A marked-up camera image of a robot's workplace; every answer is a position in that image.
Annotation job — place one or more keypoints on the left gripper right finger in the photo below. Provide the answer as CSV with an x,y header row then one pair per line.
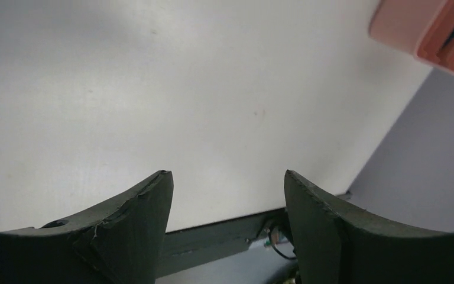
x,y
338,242

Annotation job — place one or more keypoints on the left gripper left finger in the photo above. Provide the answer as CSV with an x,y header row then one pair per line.
x,y
116,241

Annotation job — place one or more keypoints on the pink divided organizer tray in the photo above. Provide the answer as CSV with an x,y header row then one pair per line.
x,y
423,29

